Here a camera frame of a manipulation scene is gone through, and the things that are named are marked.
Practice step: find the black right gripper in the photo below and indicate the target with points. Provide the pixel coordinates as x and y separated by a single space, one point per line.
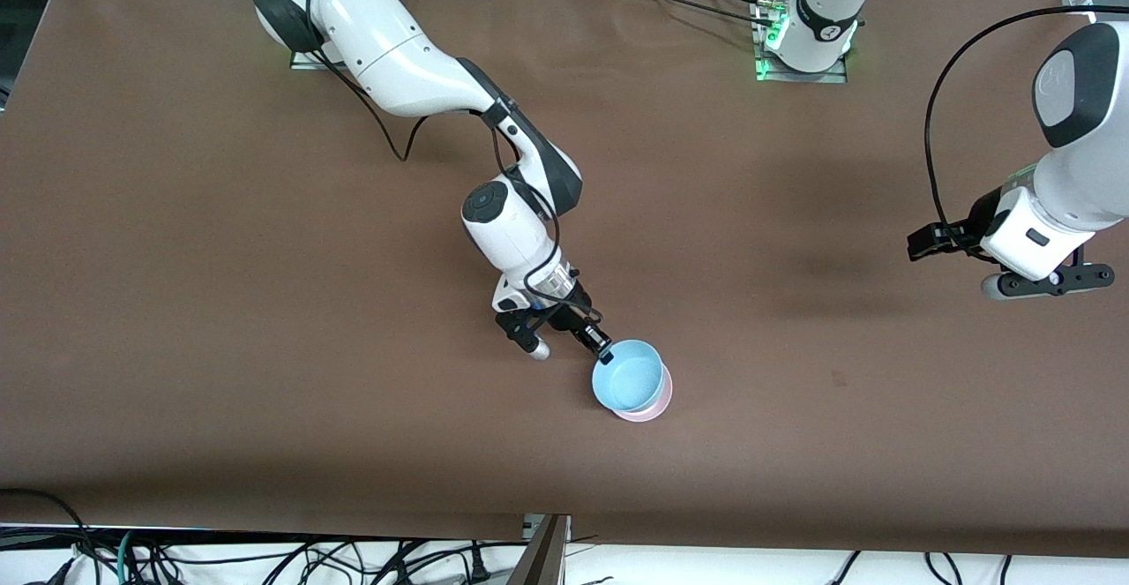
571 314

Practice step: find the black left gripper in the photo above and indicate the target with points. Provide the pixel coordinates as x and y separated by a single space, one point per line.
977 218

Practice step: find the blue bowl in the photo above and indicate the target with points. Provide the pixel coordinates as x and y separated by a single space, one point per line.
628 378

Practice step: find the pink bowl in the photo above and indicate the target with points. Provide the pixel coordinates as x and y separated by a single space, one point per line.
663 404

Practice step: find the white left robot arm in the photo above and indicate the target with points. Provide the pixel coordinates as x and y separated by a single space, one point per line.
1089 170

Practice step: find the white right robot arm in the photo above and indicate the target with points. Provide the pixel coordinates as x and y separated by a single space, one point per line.
388 47

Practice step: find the black power plug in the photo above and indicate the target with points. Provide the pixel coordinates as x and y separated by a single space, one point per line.
478 567

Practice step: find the brown table cover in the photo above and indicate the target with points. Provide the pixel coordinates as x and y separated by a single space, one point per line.
265 303

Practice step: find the aluminium profile post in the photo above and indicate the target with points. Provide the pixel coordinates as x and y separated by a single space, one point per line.
547 558

